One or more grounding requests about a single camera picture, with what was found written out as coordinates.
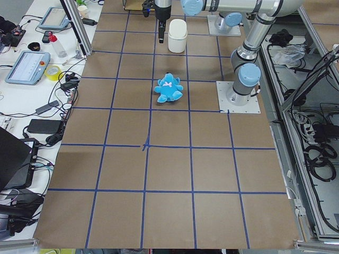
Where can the crumpled white cloth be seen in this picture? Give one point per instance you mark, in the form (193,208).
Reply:
(290,56)

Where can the black laptop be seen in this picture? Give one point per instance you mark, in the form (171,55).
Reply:
(17,159)

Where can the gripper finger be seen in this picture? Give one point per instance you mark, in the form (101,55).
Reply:
(161,31)

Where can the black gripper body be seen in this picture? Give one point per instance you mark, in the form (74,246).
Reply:
(162,11)

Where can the aluminium frame post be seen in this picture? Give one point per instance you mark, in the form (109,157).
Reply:
(74,17)

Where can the teach pendant tablet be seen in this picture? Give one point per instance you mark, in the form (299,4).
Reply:
(54,19)
(29,68)

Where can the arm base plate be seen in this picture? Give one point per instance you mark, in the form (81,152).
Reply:
(231,102)
(225,26)

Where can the near teach pendant tablet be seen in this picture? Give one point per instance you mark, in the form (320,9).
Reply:
(29,68)

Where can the black power brick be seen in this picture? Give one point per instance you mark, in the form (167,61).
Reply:
(40,126)

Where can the small black bowl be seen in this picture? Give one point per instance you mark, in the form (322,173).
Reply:
(34,46)

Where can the white paper cup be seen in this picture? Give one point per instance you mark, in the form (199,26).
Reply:
(84,12)

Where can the white trash can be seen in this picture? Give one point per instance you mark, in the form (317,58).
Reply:
(177,36)

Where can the far teach pendant tablet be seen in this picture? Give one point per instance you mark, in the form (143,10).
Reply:
(54,19)

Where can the clear bottle red cap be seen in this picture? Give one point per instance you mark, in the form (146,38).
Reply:
(58,47)

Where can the blue teddy bear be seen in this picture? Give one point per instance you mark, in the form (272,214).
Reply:
(169,88)

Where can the yellow tape roll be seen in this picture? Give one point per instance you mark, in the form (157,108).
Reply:
(52,73)

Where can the black cloth bundle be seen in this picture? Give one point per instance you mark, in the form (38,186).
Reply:
(281,38)

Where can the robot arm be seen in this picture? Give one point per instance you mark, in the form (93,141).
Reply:
(247,73)
(193,8)

